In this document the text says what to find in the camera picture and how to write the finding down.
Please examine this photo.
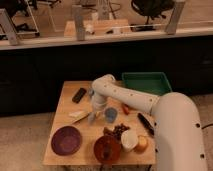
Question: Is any black office chair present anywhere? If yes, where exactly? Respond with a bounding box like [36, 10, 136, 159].
[131, 0, 175, 25]

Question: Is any green plastic tray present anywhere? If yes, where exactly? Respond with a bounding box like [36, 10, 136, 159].
[122, 72, 172, 95]

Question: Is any black remote control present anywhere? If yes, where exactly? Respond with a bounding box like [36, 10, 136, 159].
[72, 88, 86, 103]

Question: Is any black handled knife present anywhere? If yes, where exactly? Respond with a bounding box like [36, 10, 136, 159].
[137, 113, 154, 136]

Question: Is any wooden background table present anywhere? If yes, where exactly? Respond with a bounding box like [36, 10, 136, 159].
[64, 19, 131, 37]

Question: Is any white towel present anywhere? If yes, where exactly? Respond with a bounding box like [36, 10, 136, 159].
[69, 111, 87, 119]

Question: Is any teal sponge block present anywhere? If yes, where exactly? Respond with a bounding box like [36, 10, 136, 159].
[88, 88, 94, 98]

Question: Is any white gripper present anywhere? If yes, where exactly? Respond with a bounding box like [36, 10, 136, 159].
[88, 94, 107, 123]

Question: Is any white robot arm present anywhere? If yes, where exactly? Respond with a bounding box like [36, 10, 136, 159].
[91, 74, 208, 171]

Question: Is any blue cup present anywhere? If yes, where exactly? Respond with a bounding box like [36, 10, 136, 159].
[104, 107, 117, 123]

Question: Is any white cup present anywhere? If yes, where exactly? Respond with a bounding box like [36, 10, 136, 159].
[121, 130, 138, 152]

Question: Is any red orange carrot toy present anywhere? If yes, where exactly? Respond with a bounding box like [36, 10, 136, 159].
[122, 104, 130, 115]

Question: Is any dark grape bunch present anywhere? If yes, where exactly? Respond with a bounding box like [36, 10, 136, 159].
[103, 123, 130, 140]

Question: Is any brown bowl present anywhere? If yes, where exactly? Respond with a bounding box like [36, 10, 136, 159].
[93, 136, 121, 165]

